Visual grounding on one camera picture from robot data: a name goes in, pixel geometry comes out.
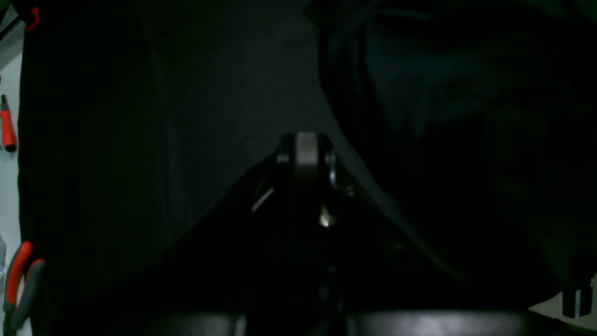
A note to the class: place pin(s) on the dark blue t-shirt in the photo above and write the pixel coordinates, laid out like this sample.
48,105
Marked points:
479,118

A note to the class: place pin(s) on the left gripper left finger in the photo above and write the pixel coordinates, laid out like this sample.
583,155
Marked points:
248,245

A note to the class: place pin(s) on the black table cloth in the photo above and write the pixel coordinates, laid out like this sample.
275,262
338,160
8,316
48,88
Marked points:
137,115

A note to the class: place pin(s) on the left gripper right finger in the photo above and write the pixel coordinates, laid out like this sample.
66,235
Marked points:
372,256

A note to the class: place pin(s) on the red grey pliers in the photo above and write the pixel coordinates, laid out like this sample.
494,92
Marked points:
24,281

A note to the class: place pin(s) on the red handled screwdriver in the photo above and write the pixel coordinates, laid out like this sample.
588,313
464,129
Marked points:
8,134

